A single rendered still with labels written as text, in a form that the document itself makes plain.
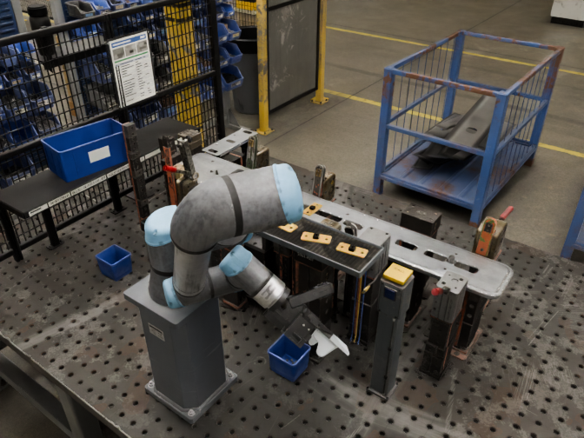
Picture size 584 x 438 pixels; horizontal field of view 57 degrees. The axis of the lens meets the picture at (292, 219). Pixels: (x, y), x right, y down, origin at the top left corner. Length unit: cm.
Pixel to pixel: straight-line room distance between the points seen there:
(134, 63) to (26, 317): 115
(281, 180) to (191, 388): 83
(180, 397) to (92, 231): 109
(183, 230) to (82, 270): 136
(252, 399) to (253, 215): 88
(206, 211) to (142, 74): 169
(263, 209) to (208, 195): 10
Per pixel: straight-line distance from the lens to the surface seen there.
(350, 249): 151
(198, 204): 97
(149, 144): 247
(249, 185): 97
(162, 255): 138
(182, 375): 160
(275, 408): 172
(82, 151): 224
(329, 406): 173
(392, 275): 145
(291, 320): 129
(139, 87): 259
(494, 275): 179
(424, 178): 399
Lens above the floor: 207
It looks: 34 degrees down
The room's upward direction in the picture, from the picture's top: straight up
